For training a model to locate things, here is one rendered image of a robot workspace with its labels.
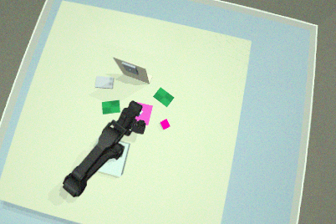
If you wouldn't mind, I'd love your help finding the magenta square marker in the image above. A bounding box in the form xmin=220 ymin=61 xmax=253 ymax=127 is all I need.
xmin=135 ymin=102 xmax=153 ymax=125

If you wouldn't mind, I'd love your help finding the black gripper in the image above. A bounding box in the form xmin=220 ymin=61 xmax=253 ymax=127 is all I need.
xmin=125 ymin=100 xmax=143 ymax=136

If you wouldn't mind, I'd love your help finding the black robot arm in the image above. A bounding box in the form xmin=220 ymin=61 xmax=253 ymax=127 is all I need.
xmin=63 ymin=108 xmax=146 ymax=197

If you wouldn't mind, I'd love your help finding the green flat square patch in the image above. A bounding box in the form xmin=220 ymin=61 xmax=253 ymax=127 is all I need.
xmin=102 ymin=100 xmax=120 ymax=115

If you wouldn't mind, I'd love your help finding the magenta cube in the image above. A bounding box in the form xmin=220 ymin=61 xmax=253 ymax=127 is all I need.
xmin=160 ymin=120 xmax=170 ymax=130

